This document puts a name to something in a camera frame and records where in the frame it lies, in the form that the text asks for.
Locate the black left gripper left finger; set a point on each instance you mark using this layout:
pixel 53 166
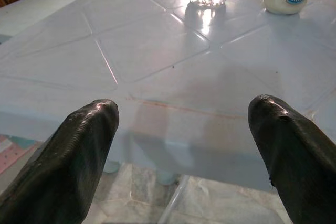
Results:
pixel 60 171

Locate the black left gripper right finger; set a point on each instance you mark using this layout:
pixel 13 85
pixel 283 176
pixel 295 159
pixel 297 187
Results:
pixel 302 166

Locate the pink and teal floor mat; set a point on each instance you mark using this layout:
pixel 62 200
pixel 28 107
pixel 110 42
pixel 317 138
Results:
pixel 13 153

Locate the light blue plastic table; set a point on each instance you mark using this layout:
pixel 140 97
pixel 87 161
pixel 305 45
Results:
pixel 78 124

